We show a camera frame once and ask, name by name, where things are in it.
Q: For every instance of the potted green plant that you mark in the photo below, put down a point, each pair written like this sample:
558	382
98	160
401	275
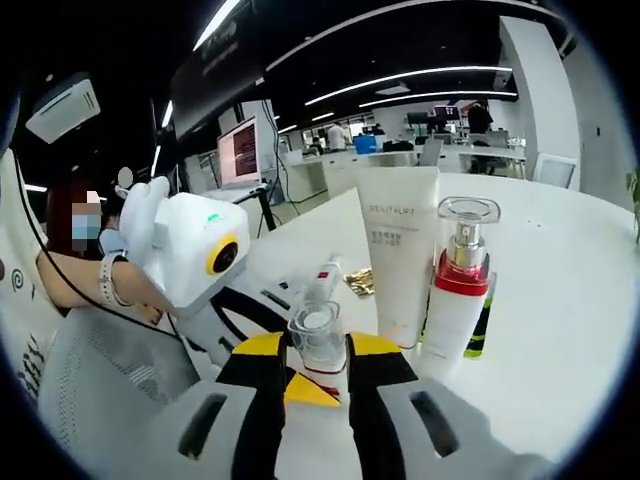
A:
634	195

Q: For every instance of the person's left hand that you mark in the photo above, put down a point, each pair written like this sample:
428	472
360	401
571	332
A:
142	287

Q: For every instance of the gold foil skincare sachet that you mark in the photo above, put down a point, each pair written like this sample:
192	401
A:
360	282

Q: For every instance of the person's printed white shirt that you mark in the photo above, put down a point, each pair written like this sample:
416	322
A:
20	310

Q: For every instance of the blue box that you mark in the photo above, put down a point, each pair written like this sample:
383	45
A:
363	144

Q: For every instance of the red-collared white skincare bottle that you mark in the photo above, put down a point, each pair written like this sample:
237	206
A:
450	325

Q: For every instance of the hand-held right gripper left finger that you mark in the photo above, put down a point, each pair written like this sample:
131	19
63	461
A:
255	415

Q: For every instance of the white skincare tube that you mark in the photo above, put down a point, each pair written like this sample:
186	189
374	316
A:
400	250

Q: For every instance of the large black display screen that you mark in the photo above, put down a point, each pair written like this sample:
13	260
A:
215	85

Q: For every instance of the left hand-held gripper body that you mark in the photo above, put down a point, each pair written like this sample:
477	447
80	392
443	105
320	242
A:
190	240

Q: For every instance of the open laptop pink screen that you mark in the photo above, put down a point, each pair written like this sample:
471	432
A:
240	150

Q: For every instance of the white mesh office chair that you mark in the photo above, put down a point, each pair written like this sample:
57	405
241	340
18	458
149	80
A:
110	360

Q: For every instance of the green black skincare sachet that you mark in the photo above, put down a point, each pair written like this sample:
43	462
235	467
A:
480	330

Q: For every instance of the small white skincare bottle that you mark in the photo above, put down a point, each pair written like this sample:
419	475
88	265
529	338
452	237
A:
327	282
320	325

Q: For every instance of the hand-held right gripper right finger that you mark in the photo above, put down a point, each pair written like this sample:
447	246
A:
380	415

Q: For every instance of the white desk black legs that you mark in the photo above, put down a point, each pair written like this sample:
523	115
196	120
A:
225	192

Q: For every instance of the white ceiling air conditioner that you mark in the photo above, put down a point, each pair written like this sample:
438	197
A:
62	107

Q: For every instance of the white wristwatch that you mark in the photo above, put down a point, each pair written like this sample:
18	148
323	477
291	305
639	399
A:
107	280

